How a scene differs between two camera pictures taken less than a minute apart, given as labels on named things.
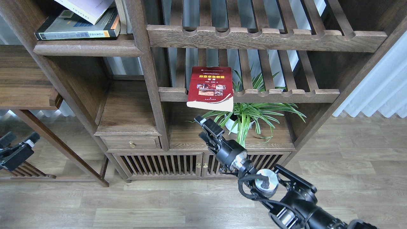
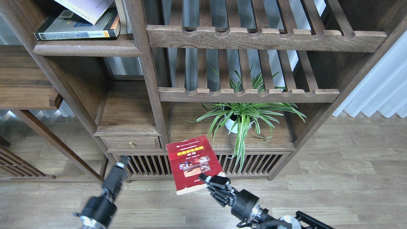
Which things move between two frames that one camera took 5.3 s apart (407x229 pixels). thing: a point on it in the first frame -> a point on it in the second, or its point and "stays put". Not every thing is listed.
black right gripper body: x=231 y=153 -> x=246 y=205
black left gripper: x=5 y=141 -> x=99 y=211
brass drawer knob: x=132 y=144 stays put
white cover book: x=91 y=10 stays put
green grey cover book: x=63 y=24 stays put
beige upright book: x=123 y=27 stays put
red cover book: x=211 y=88 -> x=190 y=158
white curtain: x=383 y=88 stays put
